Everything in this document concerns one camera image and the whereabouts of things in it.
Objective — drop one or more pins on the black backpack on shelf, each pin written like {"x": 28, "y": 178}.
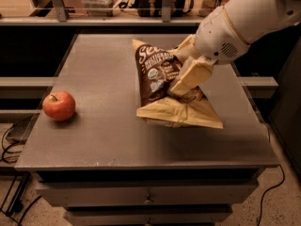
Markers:
{"x": 153, "y": 8}

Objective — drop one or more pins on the red apple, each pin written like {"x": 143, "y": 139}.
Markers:
{"x": 59, "y": 105}

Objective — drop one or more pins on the brown sea salt chip bag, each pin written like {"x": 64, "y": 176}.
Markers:
{"x": 157, "y": 68}

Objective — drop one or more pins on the grey metal shelf rail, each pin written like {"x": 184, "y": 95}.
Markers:
{"x": 19, "y": 13}

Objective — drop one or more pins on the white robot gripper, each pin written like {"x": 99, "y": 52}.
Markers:
{"x": 217, "y": 38}

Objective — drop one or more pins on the grey cabinet drawer with knob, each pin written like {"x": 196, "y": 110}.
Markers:
{"x": 80, "y": 194}

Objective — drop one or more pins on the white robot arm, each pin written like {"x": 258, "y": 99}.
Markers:
{"x": 257, "y": 18}

